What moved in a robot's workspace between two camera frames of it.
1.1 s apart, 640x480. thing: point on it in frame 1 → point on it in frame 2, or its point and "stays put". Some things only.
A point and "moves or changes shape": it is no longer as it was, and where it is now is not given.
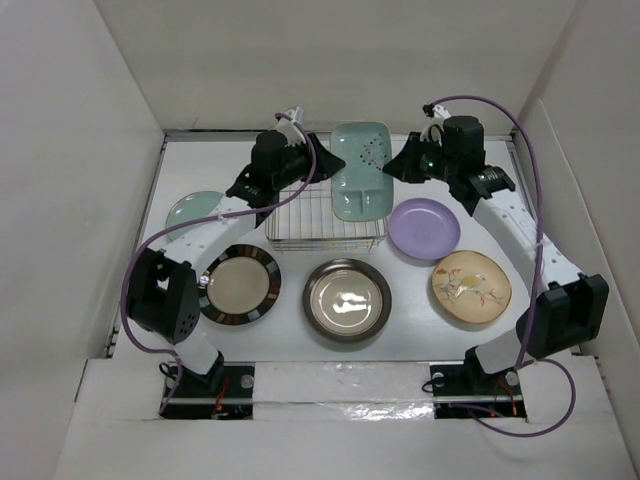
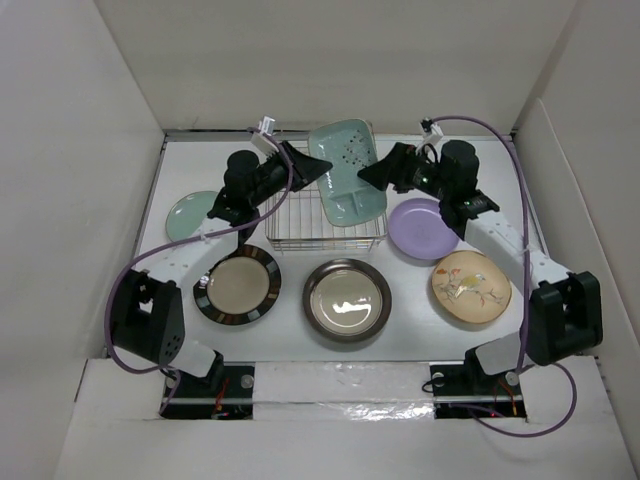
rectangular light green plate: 362,190 moves or changes shape
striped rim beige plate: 244,285 stays put
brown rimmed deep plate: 347,300 stays put
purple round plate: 423,229 stays put
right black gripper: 403,165 → 394,168
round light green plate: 194,206 stays put
